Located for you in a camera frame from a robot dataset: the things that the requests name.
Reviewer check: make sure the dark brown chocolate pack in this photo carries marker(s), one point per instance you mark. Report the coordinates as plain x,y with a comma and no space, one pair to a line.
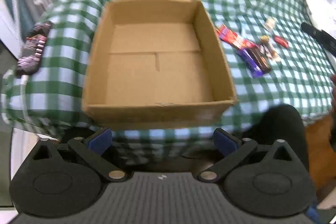
259,59

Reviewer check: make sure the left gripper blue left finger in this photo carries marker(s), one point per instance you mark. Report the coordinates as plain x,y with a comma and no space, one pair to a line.
100,141

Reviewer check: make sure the open cardboard box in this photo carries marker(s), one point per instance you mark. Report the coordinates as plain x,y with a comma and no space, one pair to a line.
156,64

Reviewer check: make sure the green checkered cloth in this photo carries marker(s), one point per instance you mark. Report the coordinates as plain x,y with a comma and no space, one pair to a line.
49,102

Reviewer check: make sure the red biscuit pack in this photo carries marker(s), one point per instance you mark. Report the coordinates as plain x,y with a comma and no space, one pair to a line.
232,38

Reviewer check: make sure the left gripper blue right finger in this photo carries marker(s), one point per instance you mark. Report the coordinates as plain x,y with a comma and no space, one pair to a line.
224,142

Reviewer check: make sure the purple chocolate bar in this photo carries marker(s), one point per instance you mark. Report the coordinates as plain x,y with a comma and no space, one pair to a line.
255,70

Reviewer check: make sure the red snack packet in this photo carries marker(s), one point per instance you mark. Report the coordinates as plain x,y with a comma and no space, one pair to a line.
281,41

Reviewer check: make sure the yellow wafer bar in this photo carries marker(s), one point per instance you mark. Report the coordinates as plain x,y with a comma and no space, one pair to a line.
269,50

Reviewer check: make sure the black smartphone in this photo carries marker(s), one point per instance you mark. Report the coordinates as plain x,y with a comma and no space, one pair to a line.
35,44

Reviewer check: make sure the clear nut bar packet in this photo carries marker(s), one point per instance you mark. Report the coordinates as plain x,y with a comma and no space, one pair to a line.
270,23

